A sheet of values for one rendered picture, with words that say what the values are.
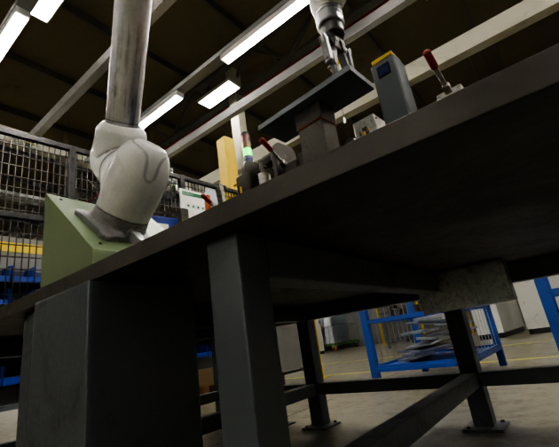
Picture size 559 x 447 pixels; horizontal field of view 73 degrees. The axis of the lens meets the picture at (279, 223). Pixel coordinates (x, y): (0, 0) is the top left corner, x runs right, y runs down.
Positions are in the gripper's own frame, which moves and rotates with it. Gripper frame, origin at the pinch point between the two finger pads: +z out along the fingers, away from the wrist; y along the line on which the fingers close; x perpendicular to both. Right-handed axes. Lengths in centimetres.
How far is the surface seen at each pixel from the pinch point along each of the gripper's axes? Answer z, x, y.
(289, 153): 4.3, 37.3, 9.4
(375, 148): 53, -32, -45
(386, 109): 20.2, -12.8, -3.4
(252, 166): 3, 53, 3
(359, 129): 12.2, 4.8, 9.9
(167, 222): 7, 117, -6
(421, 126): 53, -38, -44
